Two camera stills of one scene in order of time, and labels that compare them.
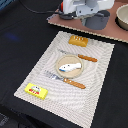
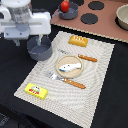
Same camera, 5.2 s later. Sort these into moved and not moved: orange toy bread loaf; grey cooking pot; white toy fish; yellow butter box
Moved: grey cooking pot
Not moved: yellow butter box; white toy fish; orange toy bread loaf
